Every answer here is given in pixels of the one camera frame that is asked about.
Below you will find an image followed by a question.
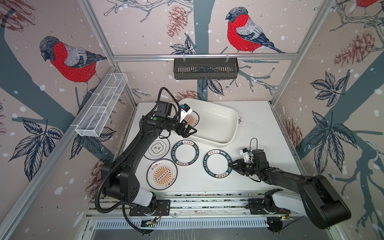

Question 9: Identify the orange sunburst plate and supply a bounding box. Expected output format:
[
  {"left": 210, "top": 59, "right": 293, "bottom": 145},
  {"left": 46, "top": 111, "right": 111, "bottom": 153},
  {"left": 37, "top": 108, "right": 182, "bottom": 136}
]
[
  {"left": 184, "top": 111, "right": 200, "bottom": 127},
  {"left": 147, "top": 159, "right": 178, "bottom": 191}
]

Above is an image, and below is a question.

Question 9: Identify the green rim plate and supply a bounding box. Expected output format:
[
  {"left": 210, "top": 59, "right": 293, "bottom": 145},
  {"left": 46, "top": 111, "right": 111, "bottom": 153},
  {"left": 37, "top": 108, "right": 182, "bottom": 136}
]
[
  {"left": 171, "top": 140, "right": 200, "bottom": 166},
  {"left": 203, "top": 149, "right": 233, "bottom": 179}
]

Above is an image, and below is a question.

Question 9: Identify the white black line plate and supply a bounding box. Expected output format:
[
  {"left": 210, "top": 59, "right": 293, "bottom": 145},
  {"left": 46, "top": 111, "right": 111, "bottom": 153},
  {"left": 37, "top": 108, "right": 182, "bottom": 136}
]
[{"left": 144, "top": 138, "right": 171, "bottom": 161}]

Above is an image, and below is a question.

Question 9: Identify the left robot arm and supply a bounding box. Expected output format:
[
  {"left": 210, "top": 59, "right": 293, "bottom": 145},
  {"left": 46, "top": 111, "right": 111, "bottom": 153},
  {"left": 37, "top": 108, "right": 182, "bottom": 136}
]
[{"left": 95, "top": 116, "right": 197, "bottom": 213}]

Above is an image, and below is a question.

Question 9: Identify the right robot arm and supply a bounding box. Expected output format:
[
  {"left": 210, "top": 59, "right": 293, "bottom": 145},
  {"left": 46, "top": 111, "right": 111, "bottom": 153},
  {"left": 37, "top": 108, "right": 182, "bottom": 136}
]
[{"left": 229, "top": 150, "right": 352, "bottom": 229}]

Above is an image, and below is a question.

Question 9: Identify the white plastic bin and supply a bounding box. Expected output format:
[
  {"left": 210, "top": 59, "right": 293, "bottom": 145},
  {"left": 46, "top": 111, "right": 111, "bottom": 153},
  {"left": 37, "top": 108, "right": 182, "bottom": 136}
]
[{"left": 179, "top": 99, "right": 239, "bottom": 148}]

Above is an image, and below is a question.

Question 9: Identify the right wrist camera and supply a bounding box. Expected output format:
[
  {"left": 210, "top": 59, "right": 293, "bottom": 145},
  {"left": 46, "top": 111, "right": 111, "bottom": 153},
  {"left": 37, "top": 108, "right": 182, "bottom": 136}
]
[{"left": 240, "top": 148, "right": 253, "bottom": 163}]

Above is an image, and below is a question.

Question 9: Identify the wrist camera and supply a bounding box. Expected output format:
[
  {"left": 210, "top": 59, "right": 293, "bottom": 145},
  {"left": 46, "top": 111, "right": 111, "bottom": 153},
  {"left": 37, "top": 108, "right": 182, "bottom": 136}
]
[
  {"left": 179, "top": 104, "right": 193, "bottom": 123},
  {"left": 240, "top": 148, "right": 253, "bottom": 163}
]

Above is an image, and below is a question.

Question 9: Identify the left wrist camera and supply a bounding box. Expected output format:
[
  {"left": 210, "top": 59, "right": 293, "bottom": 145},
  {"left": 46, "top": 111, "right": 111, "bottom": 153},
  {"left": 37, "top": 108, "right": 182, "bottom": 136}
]
[{"left": 179, "top": 104, "right": 193, "bottom": 123}]

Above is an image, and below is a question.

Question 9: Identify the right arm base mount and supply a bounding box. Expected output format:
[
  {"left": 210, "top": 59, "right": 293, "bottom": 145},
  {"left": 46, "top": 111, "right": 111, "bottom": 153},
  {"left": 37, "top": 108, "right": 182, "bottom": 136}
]
[{"left": 246, "top": 196, "right": 291, "bottom": 215}]

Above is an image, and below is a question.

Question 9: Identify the black hanging wire basket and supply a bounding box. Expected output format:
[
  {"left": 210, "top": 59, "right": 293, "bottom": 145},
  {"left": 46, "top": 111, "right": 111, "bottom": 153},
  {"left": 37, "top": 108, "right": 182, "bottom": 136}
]
[{"left": 174, "top": 58, "right": 239, "bottom": 80}]

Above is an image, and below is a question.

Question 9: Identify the white mesh wall shelf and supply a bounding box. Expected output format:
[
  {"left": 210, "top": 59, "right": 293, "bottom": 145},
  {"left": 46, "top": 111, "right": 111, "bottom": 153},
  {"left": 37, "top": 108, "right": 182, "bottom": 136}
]
[{"left": 76, "top": 73, "right": 128, "bottom": 137}]

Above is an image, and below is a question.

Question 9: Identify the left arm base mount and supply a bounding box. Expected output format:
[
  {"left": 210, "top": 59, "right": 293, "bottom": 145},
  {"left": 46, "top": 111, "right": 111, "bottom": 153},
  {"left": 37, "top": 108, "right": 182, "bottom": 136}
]
[{"left": 129, "top": 200, "right": 171, "bottom": 217}]

